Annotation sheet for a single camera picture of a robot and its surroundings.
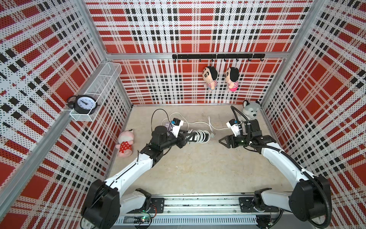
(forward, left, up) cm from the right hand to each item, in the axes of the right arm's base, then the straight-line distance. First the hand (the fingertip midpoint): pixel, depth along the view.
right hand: (225, 140), depth 81 cm
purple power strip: (-2, +31, +18) cm, 36 cm away
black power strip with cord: (0, +15, +4) cm, 15 cm away
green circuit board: (-36, +43, -14) cm, 58 cm away
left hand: (+2, +20, +5) cm, 21 cm away
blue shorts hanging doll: (+38, +7, +18) cm, 43 cm away
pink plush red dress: (+6, +63, -10) cm, 65 cm away
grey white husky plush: (+22, -21, +1) cm, 30 cm away
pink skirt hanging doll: (+43, -9, +13) cm, 46 cm away
